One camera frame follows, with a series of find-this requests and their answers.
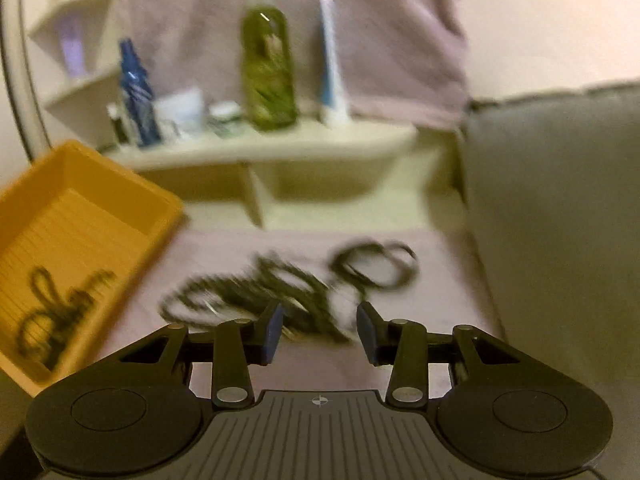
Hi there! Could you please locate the cream corner shelf unit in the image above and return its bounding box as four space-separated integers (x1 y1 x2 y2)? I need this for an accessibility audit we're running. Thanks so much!
25 0 418 228

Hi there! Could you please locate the green spray bottle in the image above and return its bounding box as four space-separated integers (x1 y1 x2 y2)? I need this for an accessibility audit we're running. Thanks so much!
240 0 299 131

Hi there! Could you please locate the pink hanging towel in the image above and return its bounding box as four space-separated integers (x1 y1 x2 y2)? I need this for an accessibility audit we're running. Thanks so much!
115 0 471 127

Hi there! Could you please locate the white cream jar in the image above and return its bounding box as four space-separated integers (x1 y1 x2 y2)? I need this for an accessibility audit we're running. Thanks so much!
155 87 206 140

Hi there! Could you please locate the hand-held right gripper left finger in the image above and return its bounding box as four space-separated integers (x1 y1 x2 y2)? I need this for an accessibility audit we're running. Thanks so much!
107 301 286 408

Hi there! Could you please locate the blue spray bottle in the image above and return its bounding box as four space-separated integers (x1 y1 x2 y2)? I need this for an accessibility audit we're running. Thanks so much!
117 37 162 147

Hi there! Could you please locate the small green white jar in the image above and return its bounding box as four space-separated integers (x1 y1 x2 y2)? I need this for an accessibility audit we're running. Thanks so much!
207 101 244 136

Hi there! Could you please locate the orange plastic tray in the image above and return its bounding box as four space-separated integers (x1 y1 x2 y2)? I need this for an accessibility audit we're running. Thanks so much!
0 140 186 398

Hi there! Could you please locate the blue white tube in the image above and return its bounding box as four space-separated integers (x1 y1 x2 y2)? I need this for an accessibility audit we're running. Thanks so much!
316 0 351 126

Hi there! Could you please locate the purple bottle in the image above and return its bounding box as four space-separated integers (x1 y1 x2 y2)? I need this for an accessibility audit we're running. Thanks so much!
57 15 87 77

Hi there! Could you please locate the brown wooden bead necklace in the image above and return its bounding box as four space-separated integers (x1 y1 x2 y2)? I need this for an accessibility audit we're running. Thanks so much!
157 252 351 343

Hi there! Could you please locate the grey cushion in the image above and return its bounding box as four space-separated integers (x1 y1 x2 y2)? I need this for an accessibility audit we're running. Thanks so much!
460 80 640 411

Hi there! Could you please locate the black bead necklace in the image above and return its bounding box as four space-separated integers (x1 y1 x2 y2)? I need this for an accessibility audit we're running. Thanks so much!
15 266 119 367

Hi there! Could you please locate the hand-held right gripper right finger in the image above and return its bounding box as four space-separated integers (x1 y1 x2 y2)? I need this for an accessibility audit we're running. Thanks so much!
356 301 526 408

